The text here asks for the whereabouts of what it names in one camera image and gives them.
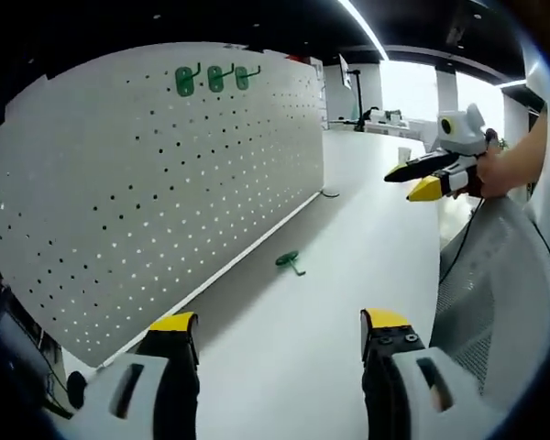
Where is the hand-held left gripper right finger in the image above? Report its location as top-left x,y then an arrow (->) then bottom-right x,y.
359,308 -> 503,440

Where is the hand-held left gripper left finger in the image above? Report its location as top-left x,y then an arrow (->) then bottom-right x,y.
68,311 -> 201,440

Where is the green hook assembly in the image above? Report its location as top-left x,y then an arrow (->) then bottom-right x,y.
205,61 -> 235,93
234,63 -> 262,91
173,61 -> 202,97
274,249 -> 307,279

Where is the white perforated mounting plate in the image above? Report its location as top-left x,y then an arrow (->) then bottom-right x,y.
0,40 -> 341,370

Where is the person's right hand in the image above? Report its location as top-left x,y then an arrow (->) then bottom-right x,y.
473,129 -> 513,199

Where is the black tripod stand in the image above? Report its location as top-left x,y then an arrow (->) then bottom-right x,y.
347,68 -> 368,133

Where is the grey mesh office chair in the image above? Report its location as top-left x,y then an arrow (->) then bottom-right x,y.
428,196 -> 550,409

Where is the monitor on tripod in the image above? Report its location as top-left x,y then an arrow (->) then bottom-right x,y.
338,52 -> 355,89

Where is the ceiling light strip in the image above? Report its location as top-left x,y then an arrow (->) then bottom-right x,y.
338,0 -> 390,61

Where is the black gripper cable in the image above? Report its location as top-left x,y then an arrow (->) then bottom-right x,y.
439,195 -> 485,288

